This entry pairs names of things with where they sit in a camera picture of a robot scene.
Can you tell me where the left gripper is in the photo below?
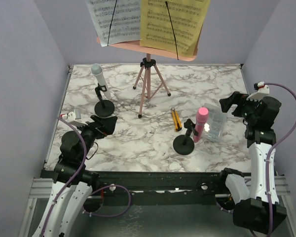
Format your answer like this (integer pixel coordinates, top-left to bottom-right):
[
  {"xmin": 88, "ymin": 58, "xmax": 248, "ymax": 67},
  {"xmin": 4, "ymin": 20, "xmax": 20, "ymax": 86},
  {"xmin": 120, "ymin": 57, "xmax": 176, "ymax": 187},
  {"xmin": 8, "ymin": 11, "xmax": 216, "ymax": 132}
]
[{"xmin": 75, "ymin": 114, "xmax": 117, "ymax": 161}]

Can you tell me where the black microphone stand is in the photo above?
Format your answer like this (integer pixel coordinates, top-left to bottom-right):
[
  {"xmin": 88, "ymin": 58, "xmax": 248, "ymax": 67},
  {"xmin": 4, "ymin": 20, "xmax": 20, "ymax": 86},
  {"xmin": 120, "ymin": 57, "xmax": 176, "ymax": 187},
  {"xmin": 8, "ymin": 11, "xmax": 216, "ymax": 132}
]
[
  {"xmin": 94, "ymin": 84, "xmax": 115, "ymax": 118},
  {"xmin": 173, "ymin": 119, "xmax": 198, "ymax": 156}
]

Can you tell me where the pink microphone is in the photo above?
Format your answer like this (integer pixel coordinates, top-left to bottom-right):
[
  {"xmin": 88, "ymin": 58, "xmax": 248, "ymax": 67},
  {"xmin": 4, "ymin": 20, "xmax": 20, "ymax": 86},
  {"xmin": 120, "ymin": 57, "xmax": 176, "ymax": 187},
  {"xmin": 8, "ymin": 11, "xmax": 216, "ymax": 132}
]
[{"xmin": 193, "ymin": 107, "xmax": 209, "ymax": 143}]

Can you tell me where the white microphone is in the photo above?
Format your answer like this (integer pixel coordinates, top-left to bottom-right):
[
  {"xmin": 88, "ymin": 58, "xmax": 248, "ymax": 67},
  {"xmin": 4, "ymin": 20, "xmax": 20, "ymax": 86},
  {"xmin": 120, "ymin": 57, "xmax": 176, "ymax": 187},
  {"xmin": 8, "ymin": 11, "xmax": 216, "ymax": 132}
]
[{"xmin": 91, "ymin": 64, "xmax": 111, "ymax": 100}]

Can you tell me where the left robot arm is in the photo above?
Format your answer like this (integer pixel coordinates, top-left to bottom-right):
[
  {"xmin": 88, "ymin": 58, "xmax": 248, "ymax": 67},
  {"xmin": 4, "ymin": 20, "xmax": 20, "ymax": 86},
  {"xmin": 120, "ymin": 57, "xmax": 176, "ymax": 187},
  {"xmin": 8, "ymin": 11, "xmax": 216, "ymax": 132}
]
[{"xmin": 33, "ymin": 112, "xmax": 117, "ymax": 237}]

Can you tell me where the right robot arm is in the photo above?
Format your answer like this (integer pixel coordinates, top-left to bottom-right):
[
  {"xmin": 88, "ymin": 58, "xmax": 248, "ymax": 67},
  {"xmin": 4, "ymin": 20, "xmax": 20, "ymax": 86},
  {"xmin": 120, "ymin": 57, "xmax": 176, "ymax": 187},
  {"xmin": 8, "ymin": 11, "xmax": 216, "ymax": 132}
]
[{"xmin": 217, "ymin": 91, "xmax": 287, "ymax": 235}]

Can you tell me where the clear plastic compartment box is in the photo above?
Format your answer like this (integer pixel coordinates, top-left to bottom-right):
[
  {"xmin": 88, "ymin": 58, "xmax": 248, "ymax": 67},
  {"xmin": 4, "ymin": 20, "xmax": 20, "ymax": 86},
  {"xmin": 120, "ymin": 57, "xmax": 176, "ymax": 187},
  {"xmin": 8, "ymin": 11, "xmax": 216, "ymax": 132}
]
[{"xmin": 202, "ymin": 103, "xmax": 227, "ymax": 142}]

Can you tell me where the yellow utility knife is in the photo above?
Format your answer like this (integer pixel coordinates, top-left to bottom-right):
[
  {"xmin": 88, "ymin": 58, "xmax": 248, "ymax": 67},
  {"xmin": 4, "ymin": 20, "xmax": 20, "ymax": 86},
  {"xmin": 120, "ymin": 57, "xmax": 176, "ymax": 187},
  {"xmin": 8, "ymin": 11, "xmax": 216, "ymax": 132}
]
[{"xmin": 171, "ymin": 108, "xmax": 182, "ymax": 132}]

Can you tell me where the pink tripod music stand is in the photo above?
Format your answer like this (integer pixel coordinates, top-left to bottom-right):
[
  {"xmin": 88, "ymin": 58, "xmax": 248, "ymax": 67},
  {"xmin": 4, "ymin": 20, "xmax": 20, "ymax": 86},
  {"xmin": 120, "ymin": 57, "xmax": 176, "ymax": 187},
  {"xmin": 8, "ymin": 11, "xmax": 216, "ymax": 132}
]
[{"xmin": 96, "ymin": 37, "xmax": 197, "ymax": 119}]

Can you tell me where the yellow sheet music page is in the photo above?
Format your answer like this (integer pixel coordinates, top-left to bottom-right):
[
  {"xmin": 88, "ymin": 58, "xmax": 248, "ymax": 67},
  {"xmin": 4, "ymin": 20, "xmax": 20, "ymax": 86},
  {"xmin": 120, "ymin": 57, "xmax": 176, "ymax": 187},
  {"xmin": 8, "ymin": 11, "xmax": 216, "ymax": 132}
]
[{"xmin": 140, "ymin": 0, "xmax": 211, "ymax": 57}]

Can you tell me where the white sheet music page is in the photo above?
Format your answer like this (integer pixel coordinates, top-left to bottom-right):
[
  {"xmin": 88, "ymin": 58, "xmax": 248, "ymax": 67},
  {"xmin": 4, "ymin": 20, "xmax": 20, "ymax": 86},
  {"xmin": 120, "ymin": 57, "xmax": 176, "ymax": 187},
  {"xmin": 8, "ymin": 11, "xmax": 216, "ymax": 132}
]
[{"xmin": 86, "ymin": 0, "xmax": 141, "ymax": 47}]

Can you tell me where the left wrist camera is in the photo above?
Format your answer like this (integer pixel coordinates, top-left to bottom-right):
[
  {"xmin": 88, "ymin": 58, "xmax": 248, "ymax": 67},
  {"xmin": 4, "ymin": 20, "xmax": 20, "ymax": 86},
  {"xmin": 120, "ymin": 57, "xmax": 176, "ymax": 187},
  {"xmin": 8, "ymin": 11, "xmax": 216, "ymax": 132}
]
[{"xmin": 60, "ymin": 109, "xmax": 87, "ymax": 127}]

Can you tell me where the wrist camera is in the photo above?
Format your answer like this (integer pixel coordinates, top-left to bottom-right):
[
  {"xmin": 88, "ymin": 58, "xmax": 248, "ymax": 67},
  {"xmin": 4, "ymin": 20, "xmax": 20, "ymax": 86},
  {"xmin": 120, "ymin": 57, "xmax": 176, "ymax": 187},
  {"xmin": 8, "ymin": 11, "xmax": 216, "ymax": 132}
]
[
  {"xmin": 60, "ymin": 109, "xmax": 87, "ymax": 127},
  {"xmin": 246, "ymin": 81, "xmax": 270, "ymax": 101}
]

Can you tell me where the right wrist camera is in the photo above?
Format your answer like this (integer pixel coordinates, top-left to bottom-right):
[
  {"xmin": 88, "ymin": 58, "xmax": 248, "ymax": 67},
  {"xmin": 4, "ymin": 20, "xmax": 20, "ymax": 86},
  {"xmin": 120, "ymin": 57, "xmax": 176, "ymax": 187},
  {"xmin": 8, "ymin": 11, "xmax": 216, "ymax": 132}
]
[{"xmin": 246, "ymin": 81, "xmax": 270, "ymax": 101}]

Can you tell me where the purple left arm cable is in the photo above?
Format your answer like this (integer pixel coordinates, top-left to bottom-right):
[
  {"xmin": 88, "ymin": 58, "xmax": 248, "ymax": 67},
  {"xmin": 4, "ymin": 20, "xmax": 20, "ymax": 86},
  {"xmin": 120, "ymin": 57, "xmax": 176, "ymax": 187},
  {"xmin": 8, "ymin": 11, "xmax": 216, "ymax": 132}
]
[{"xmin": 38, "ymin": 118, "xmax": 132, "ymax": 237}]

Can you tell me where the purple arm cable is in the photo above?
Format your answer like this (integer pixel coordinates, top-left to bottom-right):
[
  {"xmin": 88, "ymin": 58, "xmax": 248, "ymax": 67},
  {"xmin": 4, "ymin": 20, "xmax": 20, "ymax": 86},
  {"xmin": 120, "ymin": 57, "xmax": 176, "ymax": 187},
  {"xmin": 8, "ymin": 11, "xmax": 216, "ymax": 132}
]
[
  {"xmin": 216, "ymin": 82, "xmax": 296, "ymax": 237},
  {"xmin": 38, "ymin": 118, "xmax": 132, "ymax": 237}
]

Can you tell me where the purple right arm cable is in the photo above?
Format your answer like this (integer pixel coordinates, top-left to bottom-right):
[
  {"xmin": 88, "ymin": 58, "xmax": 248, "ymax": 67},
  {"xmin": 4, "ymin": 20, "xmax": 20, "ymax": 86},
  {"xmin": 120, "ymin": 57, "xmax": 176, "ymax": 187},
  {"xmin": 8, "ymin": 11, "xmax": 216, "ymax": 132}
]
[{"xmin": 216, "ymin": 82, "xmax": 296, "ymax": 237}]

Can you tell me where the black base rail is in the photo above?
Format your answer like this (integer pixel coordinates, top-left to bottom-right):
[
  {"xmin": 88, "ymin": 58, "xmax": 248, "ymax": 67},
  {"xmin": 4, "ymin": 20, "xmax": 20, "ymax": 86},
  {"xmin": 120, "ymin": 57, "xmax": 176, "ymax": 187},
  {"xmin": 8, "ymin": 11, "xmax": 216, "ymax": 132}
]
[{"xmin": 40, "ymin": 169, "xmax": 278, "ymax": 207}]

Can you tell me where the aluminium frame rail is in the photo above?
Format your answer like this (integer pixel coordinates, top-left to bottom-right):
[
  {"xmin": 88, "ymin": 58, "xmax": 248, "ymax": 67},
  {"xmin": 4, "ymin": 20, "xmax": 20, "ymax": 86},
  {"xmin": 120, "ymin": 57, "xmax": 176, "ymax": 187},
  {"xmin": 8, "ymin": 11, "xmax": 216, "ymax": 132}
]
[{"xmin": 29, "ymin": 178, "xmax": 53, "ymax": 199}]

